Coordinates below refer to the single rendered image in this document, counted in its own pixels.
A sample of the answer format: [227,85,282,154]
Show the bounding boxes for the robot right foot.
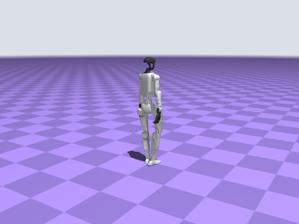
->
[148,159,161,166]

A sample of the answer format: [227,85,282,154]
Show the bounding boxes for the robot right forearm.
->
[156,91,162,112]

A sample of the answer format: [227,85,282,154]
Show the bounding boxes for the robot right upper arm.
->
[151,74,160,97]

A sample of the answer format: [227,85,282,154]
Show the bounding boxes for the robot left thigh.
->
[137,107,150,139]

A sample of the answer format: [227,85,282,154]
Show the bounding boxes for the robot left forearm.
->
[139,92,144,107]

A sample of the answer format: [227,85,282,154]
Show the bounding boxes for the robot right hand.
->
[153,108,161,124]

